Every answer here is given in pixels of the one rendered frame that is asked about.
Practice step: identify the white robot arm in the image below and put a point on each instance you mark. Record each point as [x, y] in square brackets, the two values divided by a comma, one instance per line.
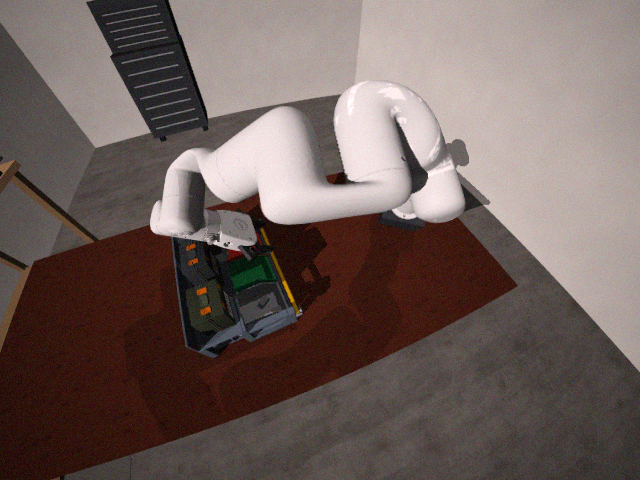
[281, 150]

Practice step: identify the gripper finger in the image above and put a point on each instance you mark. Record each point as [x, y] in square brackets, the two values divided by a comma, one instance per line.
[258, 224]
[264, 249]

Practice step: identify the grey open bin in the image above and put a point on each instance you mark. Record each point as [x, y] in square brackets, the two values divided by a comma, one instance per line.
[248, 300]

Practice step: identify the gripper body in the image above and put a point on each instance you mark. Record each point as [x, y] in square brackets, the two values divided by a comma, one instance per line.
[237, 229]

